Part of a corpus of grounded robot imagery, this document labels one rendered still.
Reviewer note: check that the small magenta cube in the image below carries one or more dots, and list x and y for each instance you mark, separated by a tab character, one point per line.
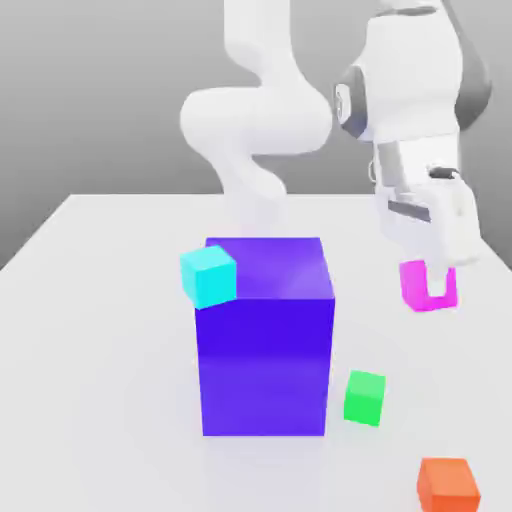
414	288

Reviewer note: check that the small orange cube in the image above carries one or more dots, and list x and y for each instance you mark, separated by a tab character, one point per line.
446	486

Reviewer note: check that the small green cube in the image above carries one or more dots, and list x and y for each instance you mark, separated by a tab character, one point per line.
364	398

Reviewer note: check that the small cyan cube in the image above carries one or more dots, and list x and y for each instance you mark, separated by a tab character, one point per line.
208	278

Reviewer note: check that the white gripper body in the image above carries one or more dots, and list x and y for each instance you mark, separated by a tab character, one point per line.
448	228

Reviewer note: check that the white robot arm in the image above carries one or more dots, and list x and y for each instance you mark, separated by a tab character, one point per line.
256	116

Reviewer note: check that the large blue box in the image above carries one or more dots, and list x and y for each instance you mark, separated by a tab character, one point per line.
264	360

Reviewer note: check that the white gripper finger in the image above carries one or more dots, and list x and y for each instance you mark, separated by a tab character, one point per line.
437	280

